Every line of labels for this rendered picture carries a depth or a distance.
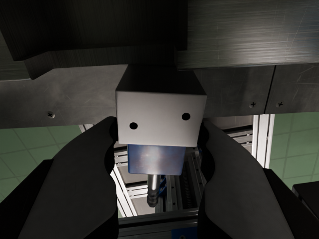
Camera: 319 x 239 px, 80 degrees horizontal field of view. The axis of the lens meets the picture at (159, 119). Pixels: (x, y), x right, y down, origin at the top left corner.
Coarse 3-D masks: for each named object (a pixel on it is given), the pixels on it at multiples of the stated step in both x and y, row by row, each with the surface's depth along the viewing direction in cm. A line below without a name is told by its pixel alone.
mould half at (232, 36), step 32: (192, 0) 5; (224, 0) 5; (256, 0) 5; (288, 0) 5; (0, 32) 5; (192, 32) 6; (224, 32) 6; (256, 32) 6; (288, 32) 6; (0, 64) 6; (192, 64) 6; (224, 64) 6; (256, 64) 6
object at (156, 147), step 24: (144, 72) 13; (168, 72) 14; (192, 72) 14; (120, 96) 10; (144, 96) 10; (168, 96) 10; (192, 96) 10; (120, 120) 11; (144, 120) 11; (168, 120) 11; (192, 120) 11; (144, 144) 12; (168, 144) 12; (192, 144) 12; (144, 168) 15; (168, 168) 15
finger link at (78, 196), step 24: (72, 144) 9; (96, 144) 9; (72, 168) 8; (96, 168) 8; (48, 192) 6; (72, 192) 7; (96, 192) 7; (48, 216) 6; (72, 216) 6; (96, 216) 6
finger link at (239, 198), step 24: (216, 144) 10; (240, 144) 10; (216, 168) 8; (240, 168) 8; (216, 192) 7; (240, 192) 7; (264, 192) 7; (216, 216) 6; (240, 216) 6; (264, 216) 6
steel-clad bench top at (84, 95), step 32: (160, 64) 15; (288, 64) 15; (0, 96) 16; (32, 96) 16; (64, 96) 16; (96, 96) 16; (224, 96) 16; (256, 96) 16; (288, 96) 16; (0, 128) 18
